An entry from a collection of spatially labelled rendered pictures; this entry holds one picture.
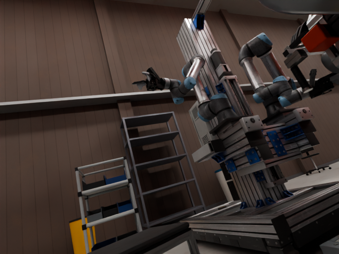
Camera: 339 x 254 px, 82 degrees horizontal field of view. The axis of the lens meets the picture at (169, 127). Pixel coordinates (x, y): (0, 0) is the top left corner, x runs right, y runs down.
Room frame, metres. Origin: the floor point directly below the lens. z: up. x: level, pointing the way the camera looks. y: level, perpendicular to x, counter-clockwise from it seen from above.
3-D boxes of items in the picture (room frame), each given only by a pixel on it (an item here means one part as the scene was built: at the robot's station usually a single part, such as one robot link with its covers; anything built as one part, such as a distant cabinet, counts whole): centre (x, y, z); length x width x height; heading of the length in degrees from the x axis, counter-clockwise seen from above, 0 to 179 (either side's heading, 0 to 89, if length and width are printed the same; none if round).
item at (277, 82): (1.19, -0.76, 0.91); 0.11 x 0.08 x 0.11; 56
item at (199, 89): (1.45, -0.33, 1.19); 0.15 x 0.12 x 0.55; 39
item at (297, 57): (0.91, -0.73, 0.93); 0.09 x 0.05 x 0.05; 19
